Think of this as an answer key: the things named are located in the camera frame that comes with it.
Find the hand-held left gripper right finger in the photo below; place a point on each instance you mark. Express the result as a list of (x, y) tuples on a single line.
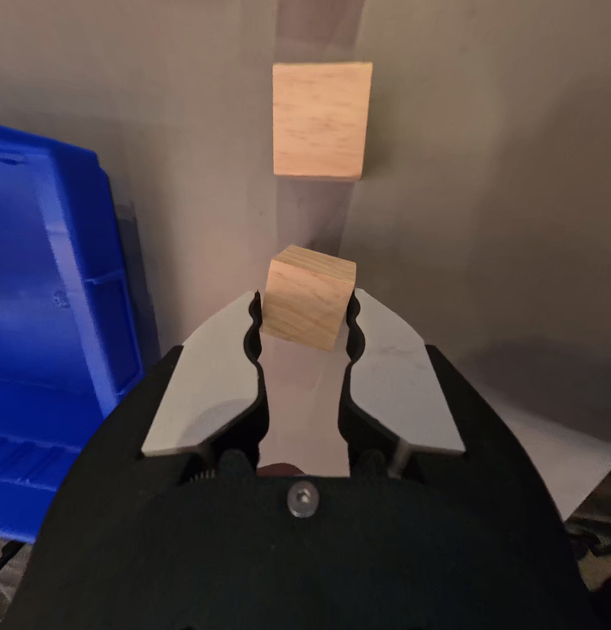
[(404, 389)]

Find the blue plastic bin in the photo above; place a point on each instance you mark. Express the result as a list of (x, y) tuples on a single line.
[(39, 246)]

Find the wooden cube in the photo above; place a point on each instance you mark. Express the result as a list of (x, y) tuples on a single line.
[(320, 118), (305, 305)]

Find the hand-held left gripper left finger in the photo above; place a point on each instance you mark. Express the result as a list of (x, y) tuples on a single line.
[(207, 384)]

